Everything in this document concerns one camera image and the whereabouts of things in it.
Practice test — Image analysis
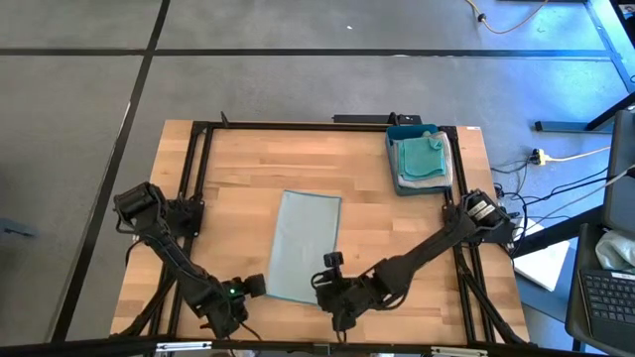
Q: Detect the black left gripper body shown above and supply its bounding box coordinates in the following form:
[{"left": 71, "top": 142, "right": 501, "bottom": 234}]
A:
[{"left": 196, "top": 272, "right": 268, "bottom": 341}]

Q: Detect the yellow extension cable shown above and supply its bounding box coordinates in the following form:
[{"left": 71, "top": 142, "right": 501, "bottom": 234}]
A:
[{"left": 464, "top": 0, "right": 550, "bottom": 36}]

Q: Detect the yellow power plug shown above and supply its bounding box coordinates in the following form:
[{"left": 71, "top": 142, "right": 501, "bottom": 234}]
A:
[{"left": 529, "top": 147, "right": 553, "bottom": 167}]

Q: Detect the blue metal desk frame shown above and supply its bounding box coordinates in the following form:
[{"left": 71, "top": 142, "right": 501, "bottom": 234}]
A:
[{"left": 534, "top": 0, "right": 635, "bottom": 135}]

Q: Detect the pale crumpled cloth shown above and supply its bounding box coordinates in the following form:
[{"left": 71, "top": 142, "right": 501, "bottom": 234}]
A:
[{"left": 593, "top": 229, "right": 635, "bottom": 273}]

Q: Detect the pale yellow cable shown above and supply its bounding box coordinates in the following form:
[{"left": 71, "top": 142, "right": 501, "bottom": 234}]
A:
[{"left": 548, "top": 146, "right": 612, "bottom": 163}]

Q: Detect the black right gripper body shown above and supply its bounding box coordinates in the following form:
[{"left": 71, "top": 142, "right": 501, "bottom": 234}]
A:
[{"left": 324, "top": 251, "right": 393, "bottom": 332}]

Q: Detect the white cable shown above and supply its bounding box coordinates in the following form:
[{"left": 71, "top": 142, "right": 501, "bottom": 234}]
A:
[{"left": 545, "top": 167, "right": 635, "bottom": 219}]

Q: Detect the grey waffle towel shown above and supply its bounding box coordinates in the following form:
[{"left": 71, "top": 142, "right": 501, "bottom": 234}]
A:
[{"left": 391, "top": 131, "right": 453, "bottom": 190}]

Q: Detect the blue plastic bin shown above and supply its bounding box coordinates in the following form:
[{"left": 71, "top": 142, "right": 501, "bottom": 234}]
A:
[{"left": 385, "top": 123, "right": 453, "bottom": 197}]

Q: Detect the black aluminium crossbeam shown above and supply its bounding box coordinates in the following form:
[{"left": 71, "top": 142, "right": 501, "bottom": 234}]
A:
[{"left": 0, "top": 335, "right": 635, "bottom": 357}]

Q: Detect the black aluminium table frame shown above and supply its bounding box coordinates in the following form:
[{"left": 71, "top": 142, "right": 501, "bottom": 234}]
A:
[{"left": 111, "top": 118, "right": 530, "bottom": 348}]

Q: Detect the light blue microfiber towel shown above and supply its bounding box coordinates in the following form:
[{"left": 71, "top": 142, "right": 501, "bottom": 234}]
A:
[{"left": 266, "top": 189, "right": 343, "bottom": 304}]

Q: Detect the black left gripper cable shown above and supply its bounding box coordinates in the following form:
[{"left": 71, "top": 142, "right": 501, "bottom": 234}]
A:
[{"left": 239, "top": 319, "right": 264, "bottom": 343}]

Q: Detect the silver metal bracket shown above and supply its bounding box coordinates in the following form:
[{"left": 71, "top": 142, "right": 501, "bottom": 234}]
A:
[
  {"left": 155, "top": 340, "right": 213, "bottom": 354},
  {"left": 429, "top": 345, "right": 490, "bottom": 357}
]

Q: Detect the grey flat monitor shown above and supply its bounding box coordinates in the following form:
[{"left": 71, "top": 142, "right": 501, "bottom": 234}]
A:
[{"left": 601, "top": 109, "right": 635, "bottom": 234}]

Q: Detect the teal terry towel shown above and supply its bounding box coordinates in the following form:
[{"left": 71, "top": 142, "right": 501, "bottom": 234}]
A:
[{"left": 398, "top": 136, "right": 446, "bottom": 182}]

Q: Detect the black laptop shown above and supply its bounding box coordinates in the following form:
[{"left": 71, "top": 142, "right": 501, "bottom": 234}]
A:
[{"left": 565, "top": 222, "right": 635, "bottom": 356}]

